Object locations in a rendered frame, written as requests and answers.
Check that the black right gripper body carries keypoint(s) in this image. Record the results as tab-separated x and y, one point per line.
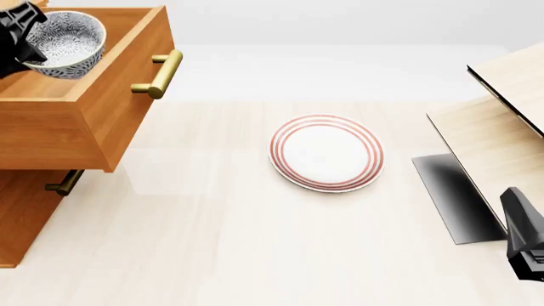
529	266

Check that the open wooden drawer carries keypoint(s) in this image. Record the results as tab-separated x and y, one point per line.
64	134

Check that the wooden cabinet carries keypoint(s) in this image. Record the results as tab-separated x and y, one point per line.
8	259

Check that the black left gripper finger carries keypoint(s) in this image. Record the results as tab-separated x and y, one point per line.
30	54
7	63

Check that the pale wood board, black edge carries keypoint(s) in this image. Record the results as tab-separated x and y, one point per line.
516	76

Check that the blue-white patterned bowl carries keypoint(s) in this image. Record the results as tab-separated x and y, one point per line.
70	41

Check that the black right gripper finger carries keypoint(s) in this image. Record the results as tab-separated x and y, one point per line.
522	220

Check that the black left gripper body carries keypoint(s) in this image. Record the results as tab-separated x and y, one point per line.
19	20

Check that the white plate with red rings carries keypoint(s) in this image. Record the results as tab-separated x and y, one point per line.
326	153

